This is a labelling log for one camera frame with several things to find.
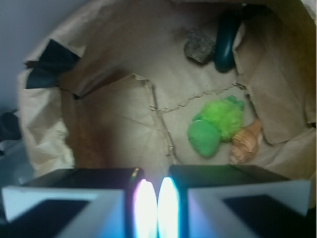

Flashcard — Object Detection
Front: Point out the green plush animal toy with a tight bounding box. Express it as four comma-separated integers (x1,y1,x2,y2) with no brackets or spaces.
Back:
187,95,245,158

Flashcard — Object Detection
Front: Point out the brown paper bag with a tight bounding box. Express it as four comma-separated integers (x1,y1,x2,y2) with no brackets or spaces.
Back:
19,0,317,183

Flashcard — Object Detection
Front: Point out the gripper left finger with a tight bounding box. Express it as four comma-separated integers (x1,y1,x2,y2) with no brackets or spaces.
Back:
0,167,158,238

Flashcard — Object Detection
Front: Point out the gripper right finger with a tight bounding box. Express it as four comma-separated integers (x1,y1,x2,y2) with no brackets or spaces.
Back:
158,165,317,238

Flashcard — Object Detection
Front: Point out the brown rough rock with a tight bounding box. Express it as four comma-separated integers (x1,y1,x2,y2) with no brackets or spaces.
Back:
183,28,216,64

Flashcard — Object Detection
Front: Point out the orange conch seashell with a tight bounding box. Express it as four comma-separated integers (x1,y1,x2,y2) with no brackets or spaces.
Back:
230,119,262,165

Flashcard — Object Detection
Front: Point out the dark green curved handle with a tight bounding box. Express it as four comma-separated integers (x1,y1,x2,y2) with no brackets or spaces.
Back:
213,4,266,73

